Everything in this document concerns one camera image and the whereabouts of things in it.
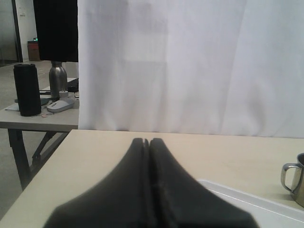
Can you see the white computer mouse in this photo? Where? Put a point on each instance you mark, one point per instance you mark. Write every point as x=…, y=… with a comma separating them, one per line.
x=61, y=105

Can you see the black keyboard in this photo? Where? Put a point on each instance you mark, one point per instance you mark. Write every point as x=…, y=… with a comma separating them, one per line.
x=73, y=86

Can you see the black cylindrical speaker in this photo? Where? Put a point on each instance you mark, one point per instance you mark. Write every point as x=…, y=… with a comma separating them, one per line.
x=27, y=89

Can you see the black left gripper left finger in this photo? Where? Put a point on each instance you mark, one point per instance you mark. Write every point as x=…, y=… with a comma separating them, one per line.
x=123, y=199

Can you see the white backdrop curtain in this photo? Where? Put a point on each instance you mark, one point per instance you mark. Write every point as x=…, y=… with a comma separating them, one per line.
x=228, y=67

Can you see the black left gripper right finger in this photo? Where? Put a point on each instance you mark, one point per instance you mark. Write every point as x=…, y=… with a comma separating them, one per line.
x=182, y=202

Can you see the white plastic tray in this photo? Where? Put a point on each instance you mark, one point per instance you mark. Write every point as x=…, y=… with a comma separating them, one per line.
x=268, y=214

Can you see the steel mug with kibble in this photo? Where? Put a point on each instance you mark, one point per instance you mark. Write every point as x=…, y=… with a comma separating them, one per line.
x=297, y=188

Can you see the black hanging cloth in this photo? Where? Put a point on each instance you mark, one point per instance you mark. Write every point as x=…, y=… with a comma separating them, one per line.
x=57, y=29

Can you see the grey folding side table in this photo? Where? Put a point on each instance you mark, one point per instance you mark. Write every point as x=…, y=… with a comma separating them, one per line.
x=55, y=126

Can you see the silver metal bottle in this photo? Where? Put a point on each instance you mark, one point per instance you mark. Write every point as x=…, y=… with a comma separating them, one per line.
x=57, y=79

